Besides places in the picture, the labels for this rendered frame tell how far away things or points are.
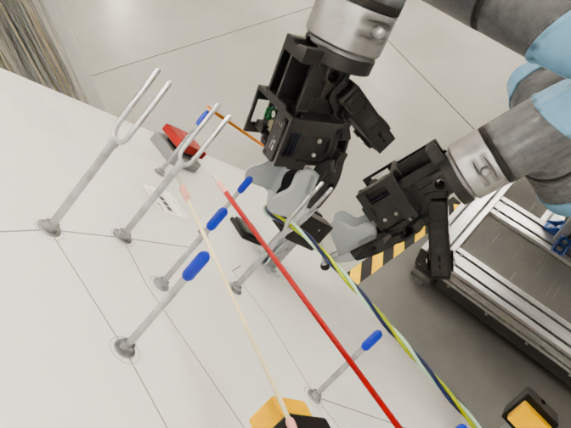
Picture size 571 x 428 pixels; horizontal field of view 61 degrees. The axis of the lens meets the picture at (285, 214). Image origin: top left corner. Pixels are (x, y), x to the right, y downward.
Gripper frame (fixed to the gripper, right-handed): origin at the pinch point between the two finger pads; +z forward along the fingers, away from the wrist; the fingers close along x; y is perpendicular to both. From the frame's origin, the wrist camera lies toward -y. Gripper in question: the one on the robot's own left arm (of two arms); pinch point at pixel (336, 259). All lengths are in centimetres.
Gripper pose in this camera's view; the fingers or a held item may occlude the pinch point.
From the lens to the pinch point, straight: 69.1
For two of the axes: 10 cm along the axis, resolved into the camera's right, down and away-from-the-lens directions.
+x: -2.7, 3.7, -8.9
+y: -5.8, -8.0, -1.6
